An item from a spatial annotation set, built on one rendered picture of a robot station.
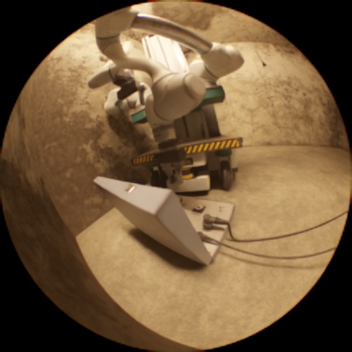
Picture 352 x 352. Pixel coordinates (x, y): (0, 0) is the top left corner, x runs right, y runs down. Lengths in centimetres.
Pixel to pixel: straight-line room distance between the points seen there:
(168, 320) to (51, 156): 93
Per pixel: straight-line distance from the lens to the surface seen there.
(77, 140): 88
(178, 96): 27
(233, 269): 38
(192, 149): 54
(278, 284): 41
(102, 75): 72
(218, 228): 40
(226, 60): 66
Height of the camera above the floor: 36
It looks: 19 degrees down
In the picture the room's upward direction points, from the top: 14 degrees counter-clockwise
